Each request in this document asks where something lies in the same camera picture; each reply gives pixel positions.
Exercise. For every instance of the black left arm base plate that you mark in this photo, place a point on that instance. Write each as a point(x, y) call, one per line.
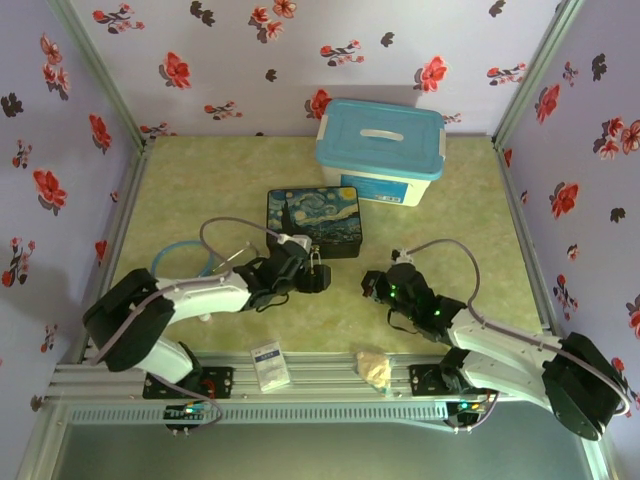
point(220, 382)

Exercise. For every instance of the right controller circuit board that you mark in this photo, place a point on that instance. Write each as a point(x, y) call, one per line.
point(467, 407)

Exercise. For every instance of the white paper packet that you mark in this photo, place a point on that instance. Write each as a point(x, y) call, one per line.
point(270, 367)

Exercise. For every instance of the starry night tin box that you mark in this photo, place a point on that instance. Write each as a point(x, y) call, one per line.
point(320, 212)

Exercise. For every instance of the blue lidded white storage box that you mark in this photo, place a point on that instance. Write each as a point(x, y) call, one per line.
point(380, 135)

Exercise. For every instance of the left controller circuit board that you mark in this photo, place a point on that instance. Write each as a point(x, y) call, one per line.
point(185, 412)

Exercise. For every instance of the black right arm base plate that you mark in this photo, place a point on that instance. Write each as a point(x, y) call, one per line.
point(425, 380)

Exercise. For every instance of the aluminium frame post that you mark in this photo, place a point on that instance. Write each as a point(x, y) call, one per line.
point(105, 80)
point(537, 70)

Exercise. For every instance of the controller circuit board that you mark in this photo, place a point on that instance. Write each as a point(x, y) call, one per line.
point(467, 407)
point(185, 412)

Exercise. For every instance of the small white bottle cap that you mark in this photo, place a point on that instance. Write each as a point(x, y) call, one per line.
point(206, 318)

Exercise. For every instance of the blue tube stethoscope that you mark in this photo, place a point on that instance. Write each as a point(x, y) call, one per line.
point(162, 257)

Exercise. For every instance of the clear bag of cream contents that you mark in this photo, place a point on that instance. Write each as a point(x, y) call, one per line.
point(372, 371)

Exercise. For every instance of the aluminium table edge rail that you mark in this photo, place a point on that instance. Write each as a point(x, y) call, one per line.
point(320, 377)

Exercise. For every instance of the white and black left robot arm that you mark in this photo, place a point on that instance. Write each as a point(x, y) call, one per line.
point(200, 300)

